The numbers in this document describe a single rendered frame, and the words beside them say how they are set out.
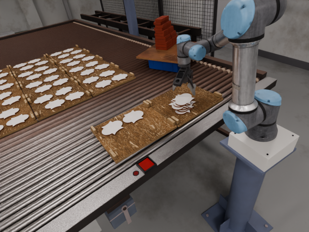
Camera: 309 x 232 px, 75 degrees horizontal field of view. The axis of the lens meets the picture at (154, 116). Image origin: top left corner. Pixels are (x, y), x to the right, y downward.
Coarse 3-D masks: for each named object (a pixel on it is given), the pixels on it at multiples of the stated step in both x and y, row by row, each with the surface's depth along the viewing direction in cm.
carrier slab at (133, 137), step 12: (132, 108) 139; (144, 108) 137; (108, 120) 131; (120, 120) 129; (144, 120) 127; (156, 120) 125; (120, 132) 120; (132, 132) 119; (144, 132) 118; (156, 132) 117; (168, 132) 117; (108, 144) 113; (120, 144) 112; (132, 144) 111; (144, 144) 110; (120, 156) 105
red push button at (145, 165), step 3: (147, 159) 102; (141, 162) 101; (144, 162) 101; (147, 162) 100; (150, 162) 100; (141, 165) 99; (144, 165) 99; (147, 165) 99; (150, 165) 99; (144, 168) 98; (147, 168) 98
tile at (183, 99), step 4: (180, 96) 133; (184, 96) 133; (188, 96) 132; (172, 100) 132; (176, 100) 130; (180, 100) 130; (184, 100) 129; (188, 100) 129; (176, 104) 128; (180, 104) 126; (184, 104) 126
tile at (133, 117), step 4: (132, 112) 133; (136, 112) 133; (140, 112) 132; (128, 116) 130; (132, 116) 130; (136, 116) 129; (140, 116) 129; (124, 120) 127; (128, 120) 127; (132, 120) 127; (136, 120) 126
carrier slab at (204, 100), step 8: (176, 88) 154; (184, 88) 152; (200, 88) 150; (160, 96) 147; (168, 96) 146; (192, 96) 142; (200, 96) 141; (208, 96) 140; (216, 96) 139; (160, 104) 139; (168, 104) 138; (200, 104) 133; (208, 104) 132; (160, 112) 131; (168, 112) 130; (192, 112) 128; (200, 112) 127; (184, 120) 122
